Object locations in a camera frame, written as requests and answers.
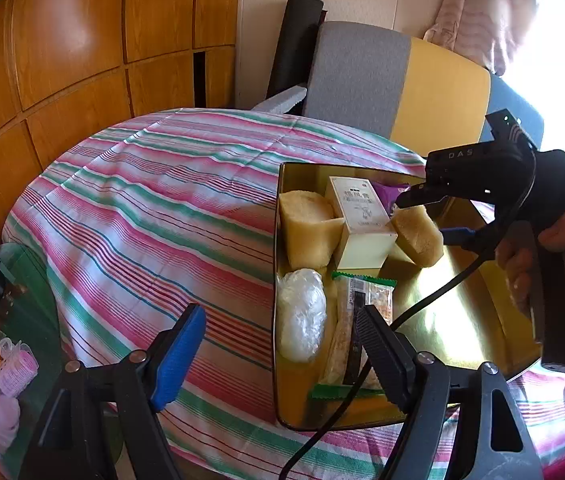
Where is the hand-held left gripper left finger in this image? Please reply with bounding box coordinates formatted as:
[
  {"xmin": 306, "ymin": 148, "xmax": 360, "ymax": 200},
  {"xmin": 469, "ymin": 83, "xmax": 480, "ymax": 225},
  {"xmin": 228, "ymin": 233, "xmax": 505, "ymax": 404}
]
[{"xmin": 18, "ymin": 303, "xmax": 207, "ymax": 480}]

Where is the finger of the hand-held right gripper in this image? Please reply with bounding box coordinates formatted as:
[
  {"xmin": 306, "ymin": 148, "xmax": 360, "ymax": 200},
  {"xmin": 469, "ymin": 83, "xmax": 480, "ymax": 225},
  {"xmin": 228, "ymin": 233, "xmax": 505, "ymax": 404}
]
[
  {"xmin": 440, "ymin": 227, "xmax": 488, "ymax": 256},
  {"xmin": 395, "ymin": 182, "xmax": 451, "ymax": 209}
]

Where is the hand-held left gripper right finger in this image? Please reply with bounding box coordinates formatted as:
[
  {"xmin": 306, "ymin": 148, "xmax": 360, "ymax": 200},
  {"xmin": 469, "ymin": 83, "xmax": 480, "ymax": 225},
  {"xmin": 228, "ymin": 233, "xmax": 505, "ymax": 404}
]
[{"xmin": 353, "ymin": 305, "xmax": 546, "ymax": 480}]

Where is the purple snack packet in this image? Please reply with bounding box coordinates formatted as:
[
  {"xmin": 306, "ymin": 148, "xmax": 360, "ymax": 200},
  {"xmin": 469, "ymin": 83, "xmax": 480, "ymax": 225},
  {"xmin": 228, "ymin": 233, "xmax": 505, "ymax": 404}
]
[{"xmin": 373, "ymin": 182, "xmax": 411, "ymax": 218}]

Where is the yellow sponge cake piece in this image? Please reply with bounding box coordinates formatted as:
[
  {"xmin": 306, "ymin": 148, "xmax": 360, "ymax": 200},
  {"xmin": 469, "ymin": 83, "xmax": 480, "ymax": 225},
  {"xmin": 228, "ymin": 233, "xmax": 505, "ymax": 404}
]
[
  {"xmin": 281, "ymin": 190, "xmax": 346, "ymax": 268},
  {"xmin": 393, "ymin": 205, "xmax": 444, "ymax": 267}
]

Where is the green-edged snack bar packet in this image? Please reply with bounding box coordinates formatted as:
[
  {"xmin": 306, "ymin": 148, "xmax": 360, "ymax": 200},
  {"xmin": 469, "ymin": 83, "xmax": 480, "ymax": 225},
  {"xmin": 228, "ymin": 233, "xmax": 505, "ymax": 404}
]
[{"xmin": 311, "ymin": 270, "xmax": 397, "ymax": 401}]

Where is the white medicine box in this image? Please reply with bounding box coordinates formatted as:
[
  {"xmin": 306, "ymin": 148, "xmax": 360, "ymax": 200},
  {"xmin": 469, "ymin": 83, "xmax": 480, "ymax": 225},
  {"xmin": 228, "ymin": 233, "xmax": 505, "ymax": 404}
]
[{"xmin": 323, "ymin": 176, "xmax": 398, "ymax": 270}]

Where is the gold tin box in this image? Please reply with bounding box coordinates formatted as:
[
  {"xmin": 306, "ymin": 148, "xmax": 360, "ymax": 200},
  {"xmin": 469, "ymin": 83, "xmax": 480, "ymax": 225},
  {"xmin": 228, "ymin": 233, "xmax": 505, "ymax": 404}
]
[{"xmin": 272, "ymin": 161, "xmax": 546, "ymax": 431}]

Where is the white plastic-wrapped ball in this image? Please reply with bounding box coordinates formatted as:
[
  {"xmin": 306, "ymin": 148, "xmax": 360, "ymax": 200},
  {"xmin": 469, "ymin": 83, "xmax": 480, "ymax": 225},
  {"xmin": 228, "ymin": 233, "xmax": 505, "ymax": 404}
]
[{"xmin": 276, "ymin": 268, "xmax": 327, "ymax": 363}]

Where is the grey yellow blue chair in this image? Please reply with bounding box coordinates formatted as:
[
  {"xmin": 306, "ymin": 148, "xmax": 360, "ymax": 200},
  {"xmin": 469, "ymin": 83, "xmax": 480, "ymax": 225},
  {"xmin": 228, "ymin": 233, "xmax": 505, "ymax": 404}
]
[{"xmin": 250, "ymin": 21, "xmax": 546, "ymax": 171}]

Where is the striped tablecloth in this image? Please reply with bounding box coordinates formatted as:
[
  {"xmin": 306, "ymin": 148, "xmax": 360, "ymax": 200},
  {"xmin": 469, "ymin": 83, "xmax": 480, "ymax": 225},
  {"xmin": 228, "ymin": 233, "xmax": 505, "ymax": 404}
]
[{"xmin": 1, "ymin": 108, "xmax": 565, "ymax": 480}]

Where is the glass side table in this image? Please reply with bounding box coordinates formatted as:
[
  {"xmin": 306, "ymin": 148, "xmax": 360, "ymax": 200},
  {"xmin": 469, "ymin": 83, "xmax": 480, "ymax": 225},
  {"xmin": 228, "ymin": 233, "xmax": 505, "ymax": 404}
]
[{"xmin": 0, "ymin": 242, "xmax": 123, "ymax": 480}]

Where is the pink lace ribbon roll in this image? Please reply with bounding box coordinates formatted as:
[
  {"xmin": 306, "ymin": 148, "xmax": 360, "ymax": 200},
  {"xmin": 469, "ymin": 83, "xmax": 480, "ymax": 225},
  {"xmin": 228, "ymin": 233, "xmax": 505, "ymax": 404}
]
[{"xmin": 0, "ymin": 338, "xmax": 38, "ymax": 396}]

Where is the pink folded cloth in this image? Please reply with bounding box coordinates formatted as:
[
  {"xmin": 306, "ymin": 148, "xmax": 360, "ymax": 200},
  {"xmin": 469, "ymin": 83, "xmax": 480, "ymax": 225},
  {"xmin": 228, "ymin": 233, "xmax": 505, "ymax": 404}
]
[{"xmin": 0, "ymin": 395, "xmax": 20, "ymax": 456}]

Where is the pink patterned curtain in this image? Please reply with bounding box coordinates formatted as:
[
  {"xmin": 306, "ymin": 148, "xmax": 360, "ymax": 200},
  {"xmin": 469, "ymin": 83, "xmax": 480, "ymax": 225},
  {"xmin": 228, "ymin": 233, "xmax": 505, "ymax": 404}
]
[{"xmin": 423, "ymin": 0, "xmax": 538, "ymax": 76}]

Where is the black rolled mat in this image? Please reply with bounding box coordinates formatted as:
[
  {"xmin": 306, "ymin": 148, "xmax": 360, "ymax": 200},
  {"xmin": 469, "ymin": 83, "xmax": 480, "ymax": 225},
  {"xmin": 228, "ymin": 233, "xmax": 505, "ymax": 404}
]
[{"xmin": 266, "ymin": 0, "xmax": 324, "ymax": 101}]

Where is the wooden wardrobe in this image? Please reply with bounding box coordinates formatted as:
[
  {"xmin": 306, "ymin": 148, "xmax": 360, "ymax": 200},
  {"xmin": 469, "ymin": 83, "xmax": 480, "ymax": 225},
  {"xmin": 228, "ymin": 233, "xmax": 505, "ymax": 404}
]
[{"xmin": 0, "ymin": 0, "xmax": 242, "ymax": 256}]

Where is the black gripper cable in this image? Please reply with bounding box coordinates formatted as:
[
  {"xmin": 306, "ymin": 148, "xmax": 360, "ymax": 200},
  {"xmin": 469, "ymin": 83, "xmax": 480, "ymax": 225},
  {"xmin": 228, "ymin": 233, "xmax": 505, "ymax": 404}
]
[{"xmin": 278, "ymin": 145, "xmax": 538, "ymax": 480}]

